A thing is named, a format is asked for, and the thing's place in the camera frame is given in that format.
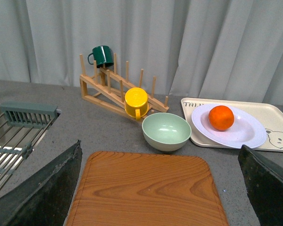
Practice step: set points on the white ridged plate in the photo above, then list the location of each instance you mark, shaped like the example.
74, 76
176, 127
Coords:
245, 130

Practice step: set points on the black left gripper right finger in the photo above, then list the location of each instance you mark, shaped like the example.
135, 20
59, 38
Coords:
264, 183

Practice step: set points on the yellow mug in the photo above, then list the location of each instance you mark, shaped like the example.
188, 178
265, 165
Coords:
136, 103

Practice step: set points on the beige bear tray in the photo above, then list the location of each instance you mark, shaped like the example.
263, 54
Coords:
268, 115

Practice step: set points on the wooden dish rack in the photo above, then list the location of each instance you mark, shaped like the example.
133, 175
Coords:
106, 88

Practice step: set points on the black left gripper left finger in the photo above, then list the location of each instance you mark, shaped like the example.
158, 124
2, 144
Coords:
45, 197

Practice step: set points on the wooden cutting board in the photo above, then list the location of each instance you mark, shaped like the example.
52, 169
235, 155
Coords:
138, 189

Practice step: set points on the orange mandarin fruit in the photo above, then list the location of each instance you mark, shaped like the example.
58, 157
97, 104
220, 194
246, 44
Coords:
221, 117

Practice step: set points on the dark green mug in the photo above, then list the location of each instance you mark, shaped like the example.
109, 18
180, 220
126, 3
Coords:
102, 55

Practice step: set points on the metal sink drying rack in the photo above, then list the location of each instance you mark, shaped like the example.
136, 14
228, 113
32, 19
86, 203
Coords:
22, 126

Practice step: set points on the light green bowl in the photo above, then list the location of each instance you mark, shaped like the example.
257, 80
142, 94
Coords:
165, 131

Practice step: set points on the grey curtain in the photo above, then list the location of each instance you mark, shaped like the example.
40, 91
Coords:
222, 49

